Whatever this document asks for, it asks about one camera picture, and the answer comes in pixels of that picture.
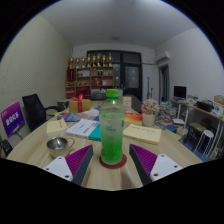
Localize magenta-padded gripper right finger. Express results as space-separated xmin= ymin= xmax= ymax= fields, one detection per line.
xmin=128 ymin=143 xmax=184 ymax=187

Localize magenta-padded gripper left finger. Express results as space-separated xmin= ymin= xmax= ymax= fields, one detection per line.
xmin=44 ymin=144 xmax=95 ymax=186

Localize green-capped clear drink bottle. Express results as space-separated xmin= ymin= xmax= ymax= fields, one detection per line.
xmin=98 ymin=88 xmax=127 ymax=166

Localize stainless steel cup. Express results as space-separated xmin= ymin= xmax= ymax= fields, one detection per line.
xmin=45 ymin=136 xmax=76 ymax=159

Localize large cream book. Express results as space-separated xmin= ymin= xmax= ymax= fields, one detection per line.
xmin=122 ymin=123 xmax=163 ymax=146

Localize small cream book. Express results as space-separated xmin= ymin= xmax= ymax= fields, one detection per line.
xmin=45 ymin=118 xmax=69 ymax=138

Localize white printed booklet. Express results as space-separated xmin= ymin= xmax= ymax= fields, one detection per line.
xmin=65 ymin=118 xmax=100 ymax=139

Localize pile of books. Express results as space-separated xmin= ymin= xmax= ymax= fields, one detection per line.
xmin=156 ymin=101 xmax=188 ymax=134

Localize teal book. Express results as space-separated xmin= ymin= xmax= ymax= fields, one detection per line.
xmin=88 ymin=123 xmax=103 ymax=142

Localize blue colourful book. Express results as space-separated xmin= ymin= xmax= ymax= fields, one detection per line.
xmin=56 ymin=112 xmax=81 ymax=123

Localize flat round red coaster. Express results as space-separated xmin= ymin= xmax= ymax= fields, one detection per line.
xmin=98 ymin=153 xmax=128 ymax=170

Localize white round stool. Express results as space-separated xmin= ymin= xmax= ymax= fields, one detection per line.
xmin=194 ymin=129 xmax=215 ymax=158

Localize orange book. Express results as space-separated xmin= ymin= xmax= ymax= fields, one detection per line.
xmin=124 ymin=112 xmax=144 ymax=125

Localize black backpack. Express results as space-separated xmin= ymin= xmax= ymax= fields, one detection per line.
xmin=0 ymin=138 xmax=14 ymax=158

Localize potted pink flowers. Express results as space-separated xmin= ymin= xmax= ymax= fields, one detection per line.
xmin=140 ymin=98 xmax=161 ymax=127

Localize black office chair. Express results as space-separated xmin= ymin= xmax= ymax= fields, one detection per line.
xmin=21 ymin=93 xmax=66 ymax=133

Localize yellow gift box red ribbon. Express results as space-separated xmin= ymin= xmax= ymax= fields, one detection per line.
xmin=68 ymin=94 xmax=92 ymax=114

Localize small round side table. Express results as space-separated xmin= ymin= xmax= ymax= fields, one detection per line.
xmin=56 ymin=98 xmax=72 ymax=108

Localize wooden side desk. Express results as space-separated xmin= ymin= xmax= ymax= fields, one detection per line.
xmin=171 ymin=98 xmax=224 ymax=158

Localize purple sign board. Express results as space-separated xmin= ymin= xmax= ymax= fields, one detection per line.
xmin=0 ymin=101 xmax=26 ymax=139

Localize upright tan carton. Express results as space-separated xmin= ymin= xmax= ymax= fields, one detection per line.
xmin=121 ymin=96 xmax=133 ymax=113

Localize black computer monitor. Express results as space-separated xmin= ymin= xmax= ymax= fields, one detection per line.
xmin=173 ymin=85 xmax=188 ymax=100

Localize wooden shelf unit with trophies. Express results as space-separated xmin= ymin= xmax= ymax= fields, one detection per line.
xmin=65 ymin=52 xmax=116 ymax=99

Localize black framed glass door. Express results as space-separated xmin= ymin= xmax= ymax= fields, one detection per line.
xmin=86 ymin=50 xmax=144 ymax=103

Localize white wall air conditioner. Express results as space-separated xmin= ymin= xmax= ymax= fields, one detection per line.
xmin=155 ymin=50 xmax=172 ymax=64

